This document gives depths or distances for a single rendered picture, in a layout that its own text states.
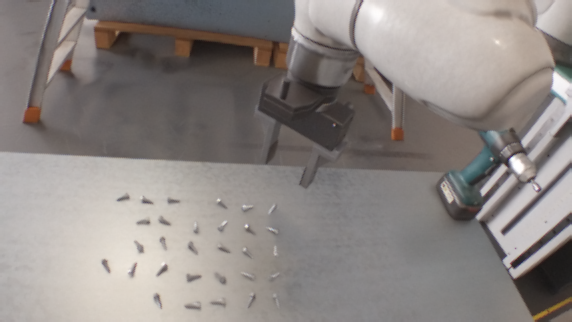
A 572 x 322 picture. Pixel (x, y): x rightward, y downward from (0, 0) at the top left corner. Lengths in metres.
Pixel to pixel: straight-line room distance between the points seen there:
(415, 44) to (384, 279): 0.45
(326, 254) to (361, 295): 0.09
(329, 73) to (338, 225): 0.34
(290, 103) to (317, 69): 0.05
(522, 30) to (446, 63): 0.06
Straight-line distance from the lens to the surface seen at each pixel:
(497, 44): 0.27
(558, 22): 1.06
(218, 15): 2.42
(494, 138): 0.74
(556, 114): 1.24
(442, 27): 0.27
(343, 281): 0.59
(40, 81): 1.86
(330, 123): 0.44
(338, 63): 0.40
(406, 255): 0.68
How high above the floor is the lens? 1.14
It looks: 42 degrees down
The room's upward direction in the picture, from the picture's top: 18 degrees clockwise
